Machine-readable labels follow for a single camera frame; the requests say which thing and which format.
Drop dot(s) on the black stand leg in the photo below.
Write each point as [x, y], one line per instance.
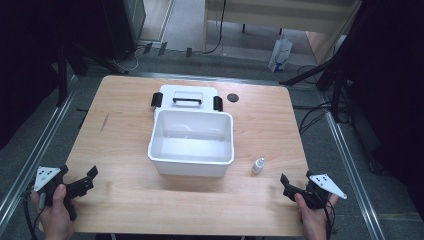
[320, 71]
[61, 66]

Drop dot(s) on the person's left hand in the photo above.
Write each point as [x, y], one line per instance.
[55, 215]

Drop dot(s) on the white paper bag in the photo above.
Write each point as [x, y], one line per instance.
[280, 55]

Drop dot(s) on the person's right hand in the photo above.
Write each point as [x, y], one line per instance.
[313, 218]

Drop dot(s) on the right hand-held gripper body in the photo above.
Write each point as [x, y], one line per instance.
[316, 190]

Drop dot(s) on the small white bottle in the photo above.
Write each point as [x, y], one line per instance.
[258, 165]

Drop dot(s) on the white box lid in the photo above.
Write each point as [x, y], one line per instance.
[187, 96]

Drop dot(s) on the black round table grommet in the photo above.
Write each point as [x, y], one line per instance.
[232, 97]

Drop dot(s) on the light wooden furniture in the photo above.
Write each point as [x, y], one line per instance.
[276, 15]

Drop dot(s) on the white storage box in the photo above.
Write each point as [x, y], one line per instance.
[191, 141]

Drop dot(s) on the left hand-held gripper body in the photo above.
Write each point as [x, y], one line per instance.
[50, 181]

